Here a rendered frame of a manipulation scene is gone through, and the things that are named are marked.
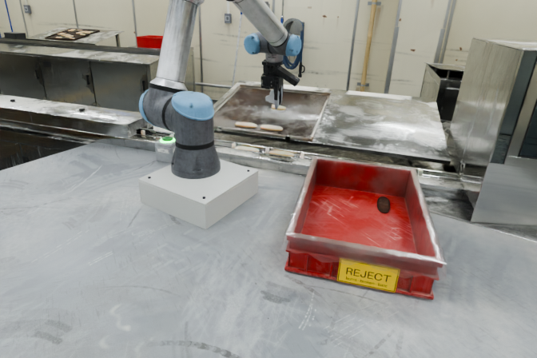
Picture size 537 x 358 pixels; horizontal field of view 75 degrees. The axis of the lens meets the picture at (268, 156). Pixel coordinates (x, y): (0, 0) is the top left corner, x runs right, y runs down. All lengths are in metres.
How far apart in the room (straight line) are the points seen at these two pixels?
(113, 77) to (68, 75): 0.63
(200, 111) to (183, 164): 0.17
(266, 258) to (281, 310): 0.16
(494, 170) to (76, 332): 1.04
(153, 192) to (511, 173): 0.98
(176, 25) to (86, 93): 3.56
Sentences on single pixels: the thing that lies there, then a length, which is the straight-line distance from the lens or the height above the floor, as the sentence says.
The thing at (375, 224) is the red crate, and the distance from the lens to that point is 1.04.
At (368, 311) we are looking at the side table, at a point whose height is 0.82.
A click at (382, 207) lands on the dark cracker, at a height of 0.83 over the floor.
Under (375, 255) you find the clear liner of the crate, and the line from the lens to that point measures 0.77.
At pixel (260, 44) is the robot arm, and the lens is 1.39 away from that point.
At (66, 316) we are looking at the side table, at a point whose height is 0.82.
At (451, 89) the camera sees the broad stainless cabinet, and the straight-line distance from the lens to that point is 2.97.
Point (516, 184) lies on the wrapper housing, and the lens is 1.15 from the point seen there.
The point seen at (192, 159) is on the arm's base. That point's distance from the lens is 1.04.
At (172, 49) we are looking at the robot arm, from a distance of 1.13.
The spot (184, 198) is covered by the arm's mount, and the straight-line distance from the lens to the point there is 0.97.
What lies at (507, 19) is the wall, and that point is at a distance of 5.11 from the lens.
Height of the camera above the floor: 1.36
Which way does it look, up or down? 22 degrees down
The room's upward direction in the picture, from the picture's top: 2 degrees clockwise
